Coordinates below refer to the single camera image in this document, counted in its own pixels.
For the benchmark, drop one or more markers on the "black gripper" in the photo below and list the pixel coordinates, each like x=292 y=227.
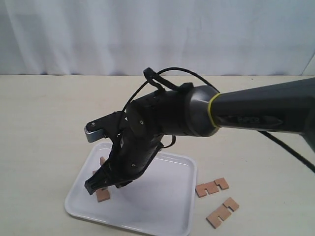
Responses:
x=128 y=160

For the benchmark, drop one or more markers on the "wooden notched puzzle piece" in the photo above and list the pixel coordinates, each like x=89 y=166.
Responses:
x=222 y=212
x=101 y=162
x=102 y=194
x=212 y=187

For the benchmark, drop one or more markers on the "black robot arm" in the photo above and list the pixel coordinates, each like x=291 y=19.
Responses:
x=201 y=111

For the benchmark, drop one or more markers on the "white plastic tray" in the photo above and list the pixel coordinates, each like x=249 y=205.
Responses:
x=159 y=203

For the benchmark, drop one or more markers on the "white curtain backdrop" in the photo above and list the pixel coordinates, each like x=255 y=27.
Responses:
x=122 y=37

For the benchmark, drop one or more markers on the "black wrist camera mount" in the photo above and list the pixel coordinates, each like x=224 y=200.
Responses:
x=109 y=126

